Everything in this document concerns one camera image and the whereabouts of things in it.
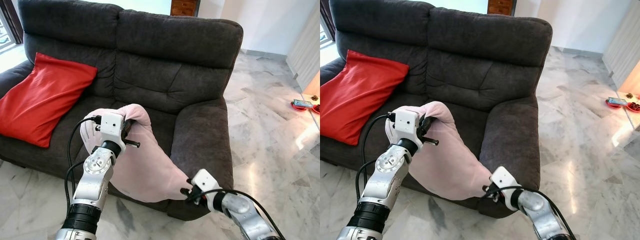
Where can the pink plush pillow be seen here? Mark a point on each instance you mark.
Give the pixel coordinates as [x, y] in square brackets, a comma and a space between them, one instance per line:
[450, 160]
[145, 165]

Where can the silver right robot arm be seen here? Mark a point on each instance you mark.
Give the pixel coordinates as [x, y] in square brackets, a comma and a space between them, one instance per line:
[242, 207]
[537, 205]

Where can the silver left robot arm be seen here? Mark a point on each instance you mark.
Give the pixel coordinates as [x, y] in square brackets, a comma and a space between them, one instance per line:
[95, 175]
[382, 175]

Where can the dark brown fabric sofa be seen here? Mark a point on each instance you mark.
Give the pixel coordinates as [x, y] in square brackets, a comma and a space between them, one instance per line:
[165, 80]
[480, 75]

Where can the red pillow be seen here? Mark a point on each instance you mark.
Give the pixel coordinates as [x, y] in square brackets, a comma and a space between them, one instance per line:
[45, 100]
[360, 95]

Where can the red pet bowl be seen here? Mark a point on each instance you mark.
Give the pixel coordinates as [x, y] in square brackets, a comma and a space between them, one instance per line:
[634, 106]
[316, 108]

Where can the brown wooden drawer chest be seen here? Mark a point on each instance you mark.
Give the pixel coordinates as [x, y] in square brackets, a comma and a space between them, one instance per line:
[184, 7]
[500, 6]

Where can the white cabinet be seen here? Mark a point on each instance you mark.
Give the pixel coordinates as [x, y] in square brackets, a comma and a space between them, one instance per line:
[625, 50]
[306, 55]

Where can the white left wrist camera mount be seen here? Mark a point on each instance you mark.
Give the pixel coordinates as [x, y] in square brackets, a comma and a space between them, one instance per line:
[112, 126]
[406, 122]

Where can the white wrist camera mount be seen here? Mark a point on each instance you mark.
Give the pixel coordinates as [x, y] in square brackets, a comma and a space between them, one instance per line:
[406, 122]
[504, 179]
[112, 126]
[205, 181]

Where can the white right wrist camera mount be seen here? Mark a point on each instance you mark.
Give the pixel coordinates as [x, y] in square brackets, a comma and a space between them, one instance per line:
[504, 179]
[205, 181]

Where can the dark window frame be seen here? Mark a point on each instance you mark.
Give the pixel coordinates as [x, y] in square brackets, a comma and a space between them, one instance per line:
[15, 22]
[327, 20]

